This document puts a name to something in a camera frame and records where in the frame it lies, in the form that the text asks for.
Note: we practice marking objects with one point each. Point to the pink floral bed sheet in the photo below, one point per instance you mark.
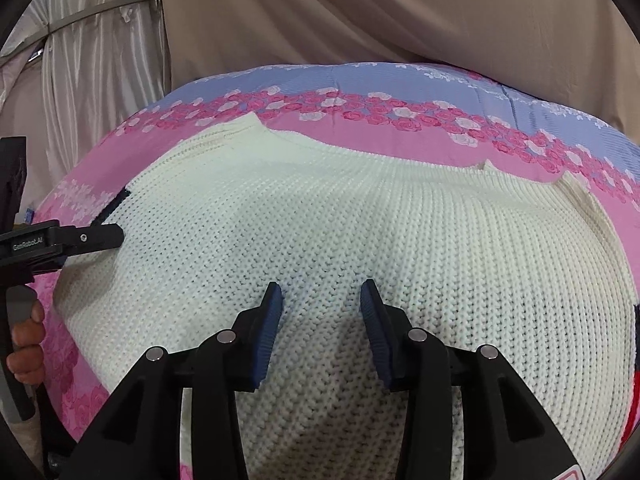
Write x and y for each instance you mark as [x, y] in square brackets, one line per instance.
[400, 95]

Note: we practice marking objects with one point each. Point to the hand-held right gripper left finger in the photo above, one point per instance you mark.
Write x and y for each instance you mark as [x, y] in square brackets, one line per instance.
[267, 325]

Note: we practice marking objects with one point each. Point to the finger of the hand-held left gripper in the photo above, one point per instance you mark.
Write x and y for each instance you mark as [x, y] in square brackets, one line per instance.
[95, 237]

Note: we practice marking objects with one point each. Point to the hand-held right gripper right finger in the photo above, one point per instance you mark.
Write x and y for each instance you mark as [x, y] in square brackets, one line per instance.
[377, 330]

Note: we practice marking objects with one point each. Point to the grey metal bar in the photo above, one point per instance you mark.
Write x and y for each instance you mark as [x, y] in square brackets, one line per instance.
[75, 20]

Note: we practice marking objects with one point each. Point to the person's left hand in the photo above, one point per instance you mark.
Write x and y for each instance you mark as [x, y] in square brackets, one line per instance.
[27, 355]

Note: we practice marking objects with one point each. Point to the beige backdrop cloth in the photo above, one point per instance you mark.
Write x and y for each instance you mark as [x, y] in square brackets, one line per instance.
[400, 10]

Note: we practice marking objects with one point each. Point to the grey satin curtain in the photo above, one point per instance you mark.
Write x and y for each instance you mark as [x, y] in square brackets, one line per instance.
[100, 70]

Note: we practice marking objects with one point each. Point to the white red black knit sweater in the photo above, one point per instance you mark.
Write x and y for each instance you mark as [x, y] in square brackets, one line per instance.
[350, 220]

